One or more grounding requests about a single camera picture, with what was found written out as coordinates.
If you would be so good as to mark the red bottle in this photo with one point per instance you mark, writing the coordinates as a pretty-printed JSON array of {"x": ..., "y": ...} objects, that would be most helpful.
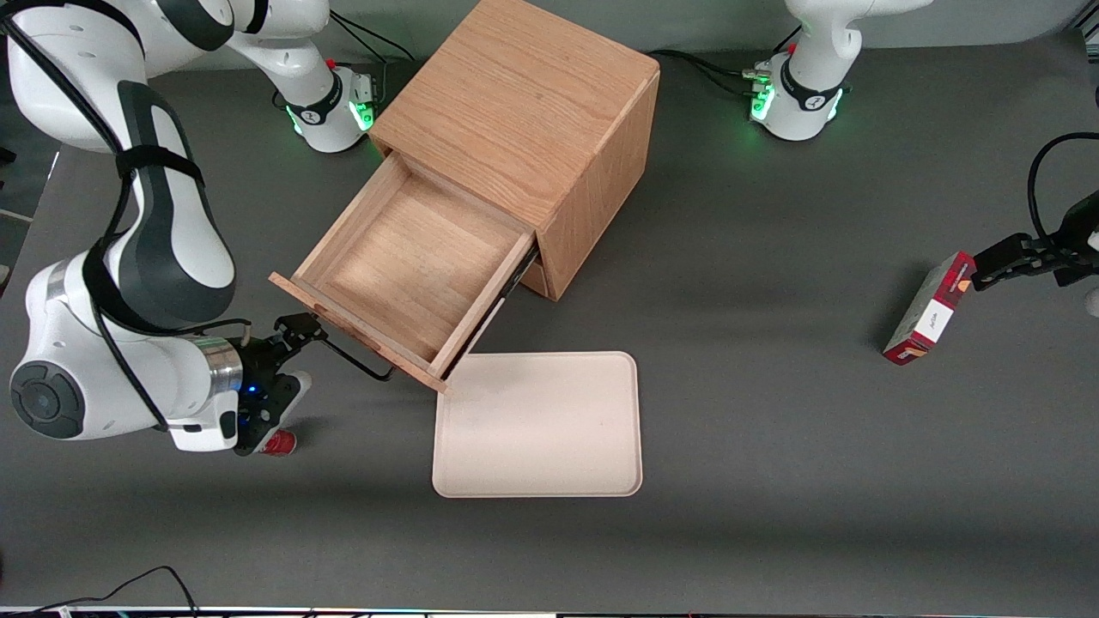
[{"x": 280, "y": 444}]

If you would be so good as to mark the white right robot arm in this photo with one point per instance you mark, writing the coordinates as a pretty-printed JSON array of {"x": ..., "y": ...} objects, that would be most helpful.
[{"x": 163, "y": 223}]

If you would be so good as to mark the wooden drawer cabinet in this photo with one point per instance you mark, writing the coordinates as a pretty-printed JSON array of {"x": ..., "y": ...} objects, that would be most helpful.
[{"x": 515, "y": 94}]

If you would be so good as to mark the beige plastic tray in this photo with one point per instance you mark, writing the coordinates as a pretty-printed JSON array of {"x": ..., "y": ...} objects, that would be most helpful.
[{"x": 537, "y": 425}]

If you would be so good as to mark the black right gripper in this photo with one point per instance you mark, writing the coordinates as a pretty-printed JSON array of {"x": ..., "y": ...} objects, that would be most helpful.
[{"x": 260, "y": 361}]

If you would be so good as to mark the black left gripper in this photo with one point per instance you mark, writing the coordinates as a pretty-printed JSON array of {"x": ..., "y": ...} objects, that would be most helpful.
[{"x": 1077, "y": 233}]

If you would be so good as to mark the wooden drawer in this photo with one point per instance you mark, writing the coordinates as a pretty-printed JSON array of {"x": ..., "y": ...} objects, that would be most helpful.
[{"x": 412, "y": 257}]

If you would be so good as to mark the red and white carton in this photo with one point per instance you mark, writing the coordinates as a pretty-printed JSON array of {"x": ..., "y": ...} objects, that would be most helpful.
[{"x": 932, "y": 309}]

